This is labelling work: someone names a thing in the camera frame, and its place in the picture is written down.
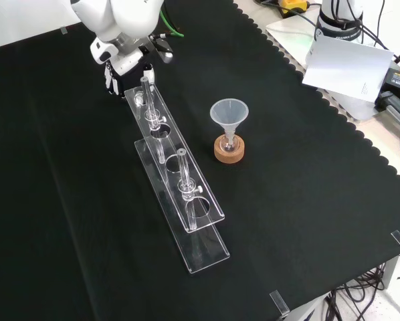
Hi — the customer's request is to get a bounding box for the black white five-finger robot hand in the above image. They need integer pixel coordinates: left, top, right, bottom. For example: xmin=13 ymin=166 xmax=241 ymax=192
xmin=89 ymin=36 xmax=156 ymax=100

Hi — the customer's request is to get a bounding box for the clear glass weighing funnel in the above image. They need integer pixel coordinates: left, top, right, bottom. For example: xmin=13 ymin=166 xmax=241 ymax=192
xmin=132 ymin=90 xmax=147 ymax=108

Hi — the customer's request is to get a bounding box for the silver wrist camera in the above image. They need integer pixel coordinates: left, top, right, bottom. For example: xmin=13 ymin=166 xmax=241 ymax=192
xmin=149 ymin=34 xmax=175 ymax=65

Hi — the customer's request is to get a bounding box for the green cable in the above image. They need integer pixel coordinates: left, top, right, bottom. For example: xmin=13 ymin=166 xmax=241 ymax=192
xmin=152 ymin=9 xmax=185 ymax=39

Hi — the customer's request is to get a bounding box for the black floor cable bundle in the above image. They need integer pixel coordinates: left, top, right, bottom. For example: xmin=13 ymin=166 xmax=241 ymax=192
xmin=321 ymin=262 xmax=389 ymax=321

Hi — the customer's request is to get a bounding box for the cork flask ring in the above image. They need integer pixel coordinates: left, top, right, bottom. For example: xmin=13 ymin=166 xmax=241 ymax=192
xmin=213 ymin=134 xmax=247 ymax=165

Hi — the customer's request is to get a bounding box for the small round-bottom glass flask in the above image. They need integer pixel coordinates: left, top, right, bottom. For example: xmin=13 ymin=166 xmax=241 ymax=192
xmin=219 ymin=133 xmax=239 ymax=152

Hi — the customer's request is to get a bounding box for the black grey clamp handle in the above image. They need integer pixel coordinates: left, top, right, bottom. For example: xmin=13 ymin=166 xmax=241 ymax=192
xmin=376 ymin=90 xmax=400 ymax=128

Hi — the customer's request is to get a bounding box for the yellow stop button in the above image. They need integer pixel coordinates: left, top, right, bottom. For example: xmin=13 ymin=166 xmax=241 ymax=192
xmin=279 ymin=0 xmax=311 ymax=19

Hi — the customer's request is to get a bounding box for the clear acrylic funnel stand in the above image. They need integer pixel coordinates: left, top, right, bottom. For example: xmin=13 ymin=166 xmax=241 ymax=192
xmin=123 ymin=76 xmax=231 ymax=276

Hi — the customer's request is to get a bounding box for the translucent plastic funnel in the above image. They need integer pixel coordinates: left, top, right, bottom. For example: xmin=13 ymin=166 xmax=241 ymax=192
xmin=209 ymin=98 xmax=250 ymax=143

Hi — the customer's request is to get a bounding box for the pale white board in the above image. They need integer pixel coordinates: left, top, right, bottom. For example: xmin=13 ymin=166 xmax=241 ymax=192
xmin=301 ymin=34 xmax=395 ymax=103

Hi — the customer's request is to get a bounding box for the black bench cloth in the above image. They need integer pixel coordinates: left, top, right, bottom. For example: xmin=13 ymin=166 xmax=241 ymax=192
xmin=0 ymin=0 xmax=400 ymax=321

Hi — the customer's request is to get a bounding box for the black power adapter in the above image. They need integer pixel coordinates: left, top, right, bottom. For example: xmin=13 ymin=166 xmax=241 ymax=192
xmin=381 ymin=66 xmax=400 ymax=98

